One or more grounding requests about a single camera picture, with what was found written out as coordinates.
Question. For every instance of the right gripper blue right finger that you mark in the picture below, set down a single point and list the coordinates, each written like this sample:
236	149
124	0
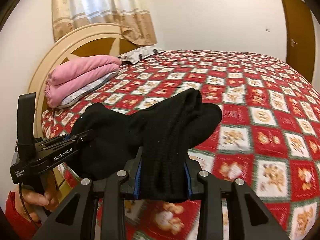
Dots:
195	188

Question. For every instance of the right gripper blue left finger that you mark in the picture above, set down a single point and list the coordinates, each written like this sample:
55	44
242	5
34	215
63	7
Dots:
133	168

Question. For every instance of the black pants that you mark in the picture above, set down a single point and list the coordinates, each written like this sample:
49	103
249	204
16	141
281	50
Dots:
164	132

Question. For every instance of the red sleeve forearm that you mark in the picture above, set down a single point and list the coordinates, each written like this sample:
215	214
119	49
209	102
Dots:
22	227

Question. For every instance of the person's left hand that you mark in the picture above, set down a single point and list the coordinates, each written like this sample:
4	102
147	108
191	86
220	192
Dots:
48	200

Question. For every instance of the pink folded quilt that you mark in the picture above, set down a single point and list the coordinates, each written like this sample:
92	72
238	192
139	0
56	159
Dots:
70	76

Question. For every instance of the red patchwork bedspread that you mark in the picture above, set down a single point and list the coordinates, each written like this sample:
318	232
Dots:
269	133

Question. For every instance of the white patterned pillow under quilt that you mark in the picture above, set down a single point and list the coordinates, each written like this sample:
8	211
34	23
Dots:
84	91

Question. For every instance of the grey patterned pillow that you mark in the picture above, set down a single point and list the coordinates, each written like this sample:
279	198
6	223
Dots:
136	55

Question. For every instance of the cream wooden headboard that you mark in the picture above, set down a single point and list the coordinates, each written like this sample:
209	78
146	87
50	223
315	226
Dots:
89	40

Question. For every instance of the brown wooden door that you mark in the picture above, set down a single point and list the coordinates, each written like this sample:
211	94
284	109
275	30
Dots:
299	26

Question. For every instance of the beige patterned curtain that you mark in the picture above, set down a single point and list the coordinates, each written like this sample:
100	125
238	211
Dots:
133	17

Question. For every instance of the white wall switch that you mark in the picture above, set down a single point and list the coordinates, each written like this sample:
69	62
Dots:
267	29

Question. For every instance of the silver door handle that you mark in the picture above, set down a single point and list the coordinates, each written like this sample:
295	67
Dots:
293	42

